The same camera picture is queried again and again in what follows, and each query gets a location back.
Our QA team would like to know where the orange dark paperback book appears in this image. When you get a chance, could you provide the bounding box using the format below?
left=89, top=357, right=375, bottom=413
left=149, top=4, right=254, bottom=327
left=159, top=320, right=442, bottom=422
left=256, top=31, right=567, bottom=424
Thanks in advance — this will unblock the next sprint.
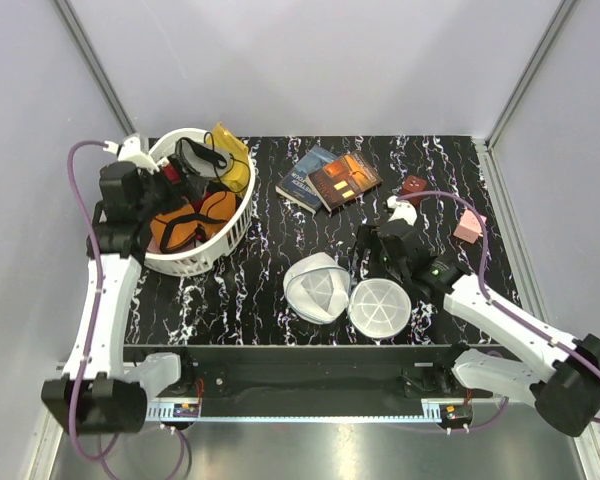
left=306, top=150, right=382, bottom=212

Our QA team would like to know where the pink cube adapter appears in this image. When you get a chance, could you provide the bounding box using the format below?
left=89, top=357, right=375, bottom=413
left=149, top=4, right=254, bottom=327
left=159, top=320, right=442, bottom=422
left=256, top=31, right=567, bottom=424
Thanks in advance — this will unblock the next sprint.
left=453, top=209, right=486, bottom=244

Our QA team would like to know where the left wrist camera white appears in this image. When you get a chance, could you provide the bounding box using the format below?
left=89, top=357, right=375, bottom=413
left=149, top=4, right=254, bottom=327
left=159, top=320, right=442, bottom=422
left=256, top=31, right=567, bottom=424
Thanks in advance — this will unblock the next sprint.
left=103, top=133, right=158, bottom=173

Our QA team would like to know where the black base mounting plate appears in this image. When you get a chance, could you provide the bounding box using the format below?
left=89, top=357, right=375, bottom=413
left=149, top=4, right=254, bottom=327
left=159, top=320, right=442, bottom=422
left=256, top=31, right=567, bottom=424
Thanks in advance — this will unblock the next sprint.
left=122, top=342, right=496, bottom=419

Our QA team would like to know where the blue paperback book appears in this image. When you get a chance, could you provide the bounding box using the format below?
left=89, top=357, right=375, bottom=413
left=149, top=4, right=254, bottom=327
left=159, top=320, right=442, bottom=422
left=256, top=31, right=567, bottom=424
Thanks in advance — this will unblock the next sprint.
left=276, top=145, right=337, bottom=214

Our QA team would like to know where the white mesh laundry bag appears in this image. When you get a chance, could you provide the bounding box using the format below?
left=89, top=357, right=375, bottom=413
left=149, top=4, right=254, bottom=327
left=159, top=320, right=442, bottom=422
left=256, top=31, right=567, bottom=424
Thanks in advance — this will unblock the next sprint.
left=283, top=252, right=412, bottom=340

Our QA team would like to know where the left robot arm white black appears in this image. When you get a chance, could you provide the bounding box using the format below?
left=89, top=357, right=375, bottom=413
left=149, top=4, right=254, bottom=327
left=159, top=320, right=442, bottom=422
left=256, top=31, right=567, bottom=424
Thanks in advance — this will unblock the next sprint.
left=41, top=161, right=201, bottom=436

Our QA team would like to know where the dark red cube adapter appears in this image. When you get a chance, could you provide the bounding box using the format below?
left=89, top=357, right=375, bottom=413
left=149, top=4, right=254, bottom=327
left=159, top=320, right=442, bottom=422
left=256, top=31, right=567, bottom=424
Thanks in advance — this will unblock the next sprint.
left=399, top=175, right=427, bottom=197

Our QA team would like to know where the white plastic laundry basket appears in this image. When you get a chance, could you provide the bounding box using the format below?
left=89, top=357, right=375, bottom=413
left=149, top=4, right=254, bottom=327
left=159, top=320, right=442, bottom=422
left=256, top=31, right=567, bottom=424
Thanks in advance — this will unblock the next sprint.
left=144, top=122, right=257, bottom=277

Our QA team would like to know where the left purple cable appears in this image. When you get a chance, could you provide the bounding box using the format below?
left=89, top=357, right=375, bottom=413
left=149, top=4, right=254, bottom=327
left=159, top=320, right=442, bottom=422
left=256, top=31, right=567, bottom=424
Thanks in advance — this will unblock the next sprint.
left=66, top=140, right=194, bottom=480

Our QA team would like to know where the yellow bra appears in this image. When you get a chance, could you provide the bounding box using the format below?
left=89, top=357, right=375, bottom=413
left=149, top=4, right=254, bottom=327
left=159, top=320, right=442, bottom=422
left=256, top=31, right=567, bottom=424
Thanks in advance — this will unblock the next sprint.
left=205, top=122, right=250, bottom=197

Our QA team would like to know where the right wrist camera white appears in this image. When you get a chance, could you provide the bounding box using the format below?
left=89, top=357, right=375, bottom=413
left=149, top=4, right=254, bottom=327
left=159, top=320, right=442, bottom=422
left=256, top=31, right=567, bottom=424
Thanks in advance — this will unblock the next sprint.
left=386, top=196, right=418, bottom=226

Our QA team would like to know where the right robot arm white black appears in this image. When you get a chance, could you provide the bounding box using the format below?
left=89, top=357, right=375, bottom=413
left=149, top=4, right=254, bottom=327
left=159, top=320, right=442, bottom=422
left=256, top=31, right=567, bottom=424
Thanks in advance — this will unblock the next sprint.
left=355, top=219, right=600, bottom=437

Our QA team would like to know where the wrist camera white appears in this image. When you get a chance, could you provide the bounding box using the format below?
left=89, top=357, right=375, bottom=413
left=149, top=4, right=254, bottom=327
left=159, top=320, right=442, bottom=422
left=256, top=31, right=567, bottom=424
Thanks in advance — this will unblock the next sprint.
left=386, top=196, right=418, bottom=226
left=103, top=133, right=158, bottom=173

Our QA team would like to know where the dark red bra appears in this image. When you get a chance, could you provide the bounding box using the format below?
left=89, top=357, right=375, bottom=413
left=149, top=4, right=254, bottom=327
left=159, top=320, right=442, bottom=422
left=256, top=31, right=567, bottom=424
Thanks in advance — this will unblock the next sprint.
left=162, top=165, right=181, bottom=185

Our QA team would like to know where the orange black bra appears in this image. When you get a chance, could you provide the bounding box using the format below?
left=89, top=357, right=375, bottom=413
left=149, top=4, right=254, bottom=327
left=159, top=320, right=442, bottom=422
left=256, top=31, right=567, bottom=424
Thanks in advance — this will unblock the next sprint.
left=148, top=191, right=242, bottom=254

